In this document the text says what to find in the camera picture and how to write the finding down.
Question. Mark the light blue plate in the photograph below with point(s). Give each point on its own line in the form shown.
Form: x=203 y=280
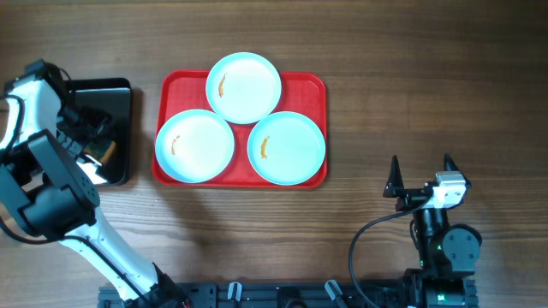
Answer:
x=286 y=148
x=194 y=146
x=243 y=88

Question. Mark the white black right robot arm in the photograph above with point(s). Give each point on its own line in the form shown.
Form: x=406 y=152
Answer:
x=448 y=253

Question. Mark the black water basin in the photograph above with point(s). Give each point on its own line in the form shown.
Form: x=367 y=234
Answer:
x=113 y=95

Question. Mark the orange green sponge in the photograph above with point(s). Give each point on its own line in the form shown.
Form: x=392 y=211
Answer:
x=101 y=150

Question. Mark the light blue plate top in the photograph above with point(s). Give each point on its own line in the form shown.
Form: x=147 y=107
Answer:
x=243 y=88

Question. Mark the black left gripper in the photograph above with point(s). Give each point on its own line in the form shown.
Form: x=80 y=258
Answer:
x=100 y=121

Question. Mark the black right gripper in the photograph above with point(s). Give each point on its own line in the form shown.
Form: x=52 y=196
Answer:
x=411 y=198

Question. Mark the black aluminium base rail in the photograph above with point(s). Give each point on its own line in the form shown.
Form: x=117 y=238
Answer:
x=384 y=293

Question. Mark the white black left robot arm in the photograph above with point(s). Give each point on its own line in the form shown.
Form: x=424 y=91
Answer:
x=52 y=199

